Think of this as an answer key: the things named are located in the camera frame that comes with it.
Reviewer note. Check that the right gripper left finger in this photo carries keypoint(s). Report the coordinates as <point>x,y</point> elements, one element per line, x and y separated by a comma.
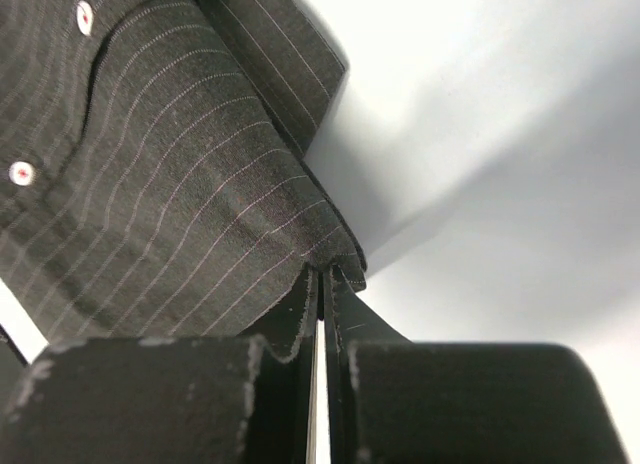
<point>242,399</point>

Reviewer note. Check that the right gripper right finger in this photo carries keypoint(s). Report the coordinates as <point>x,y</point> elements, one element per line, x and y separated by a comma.
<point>392,400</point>

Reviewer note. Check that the dark striped long sleeve shirt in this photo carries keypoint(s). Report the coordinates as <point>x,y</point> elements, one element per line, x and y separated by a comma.
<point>153,180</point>

